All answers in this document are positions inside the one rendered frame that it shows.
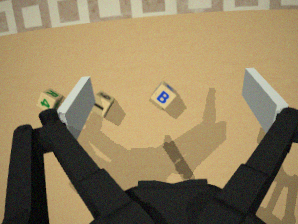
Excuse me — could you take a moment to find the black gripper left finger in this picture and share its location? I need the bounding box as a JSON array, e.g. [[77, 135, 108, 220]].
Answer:
[[2, 76, 154, 224]]

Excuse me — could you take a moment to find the tan letter block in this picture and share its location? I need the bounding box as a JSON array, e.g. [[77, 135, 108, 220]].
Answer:
[[91, 90, 115, 117], [37, 88, 63, 110], [151, 81, 177, 109]]

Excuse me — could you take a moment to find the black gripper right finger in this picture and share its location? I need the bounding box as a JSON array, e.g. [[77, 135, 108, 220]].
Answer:
[[196, 68, 298, 224]]

